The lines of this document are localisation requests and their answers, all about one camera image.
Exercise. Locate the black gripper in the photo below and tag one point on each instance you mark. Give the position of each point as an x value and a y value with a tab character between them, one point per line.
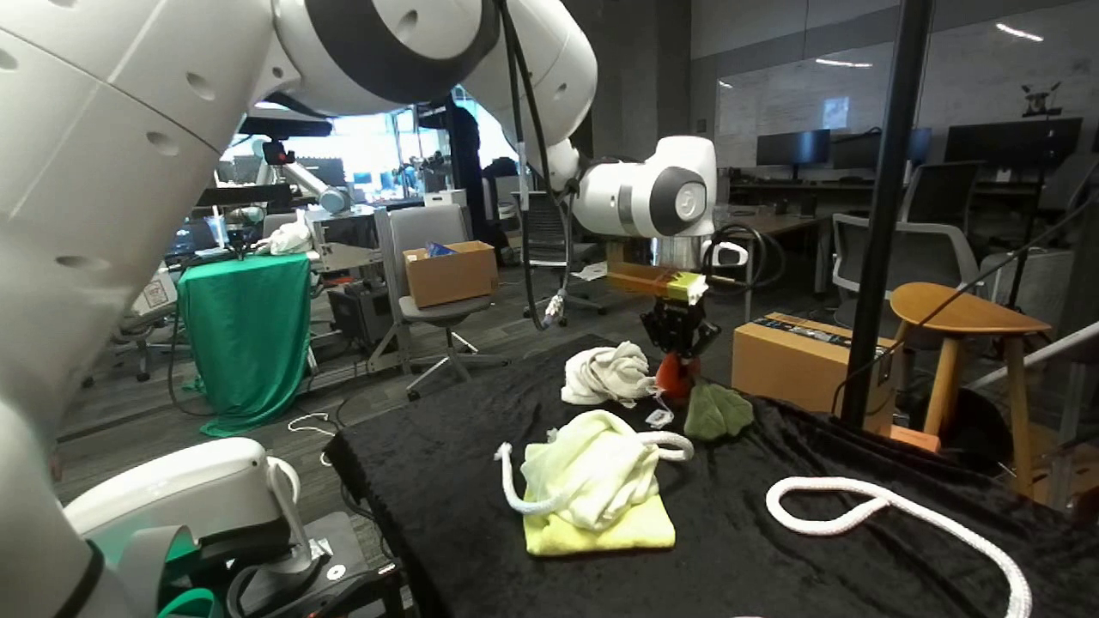
679	327

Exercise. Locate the red radish plush toy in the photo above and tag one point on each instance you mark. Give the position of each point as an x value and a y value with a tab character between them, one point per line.
720	415

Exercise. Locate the white terry towel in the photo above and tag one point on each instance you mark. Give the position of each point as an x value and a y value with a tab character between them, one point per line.
607	371

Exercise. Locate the pale cream microfibre cloth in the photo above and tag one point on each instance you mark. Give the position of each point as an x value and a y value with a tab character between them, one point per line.
588	464

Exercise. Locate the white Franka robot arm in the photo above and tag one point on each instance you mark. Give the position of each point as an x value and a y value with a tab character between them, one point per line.
113	172

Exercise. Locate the cardboard box with black tape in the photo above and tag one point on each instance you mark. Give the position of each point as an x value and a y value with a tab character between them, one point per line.
790	364

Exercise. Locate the long wooden desk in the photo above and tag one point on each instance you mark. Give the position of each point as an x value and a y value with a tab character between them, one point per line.
790	226

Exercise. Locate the bright yellow microfibre cloth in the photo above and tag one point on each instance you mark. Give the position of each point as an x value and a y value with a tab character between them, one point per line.
594	537

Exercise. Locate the grey office chair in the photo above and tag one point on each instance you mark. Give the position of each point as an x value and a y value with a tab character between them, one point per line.
441	327

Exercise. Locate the small plain cardboard box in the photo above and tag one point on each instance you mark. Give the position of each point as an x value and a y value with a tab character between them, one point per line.
451	276

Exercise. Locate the black computer monitor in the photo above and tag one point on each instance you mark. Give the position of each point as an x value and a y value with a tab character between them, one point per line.
790	149
1014	141

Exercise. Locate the black vertical pole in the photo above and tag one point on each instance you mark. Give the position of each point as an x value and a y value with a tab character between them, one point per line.
888	208

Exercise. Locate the white framed office chair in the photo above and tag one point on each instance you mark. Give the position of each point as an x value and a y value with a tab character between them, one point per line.
916	243

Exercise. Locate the black velvet tablecloth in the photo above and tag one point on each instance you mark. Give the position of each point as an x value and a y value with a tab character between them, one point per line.
459	551

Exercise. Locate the wooden stool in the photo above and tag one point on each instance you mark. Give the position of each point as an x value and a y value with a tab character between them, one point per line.
964	311

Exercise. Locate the silver metal pole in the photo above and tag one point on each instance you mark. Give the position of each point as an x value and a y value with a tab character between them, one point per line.
1041	353

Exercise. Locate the draped green cloth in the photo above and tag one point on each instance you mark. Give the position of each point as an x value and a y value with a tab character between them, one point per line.
244	332

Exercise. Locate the wrist camera with brown mount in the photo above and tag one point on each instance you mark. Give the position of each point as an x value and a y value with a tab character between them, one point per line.
654	284

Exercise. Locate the black stereo camera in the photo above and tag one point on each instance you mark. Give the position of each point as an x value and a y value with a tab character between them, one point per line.
286	122

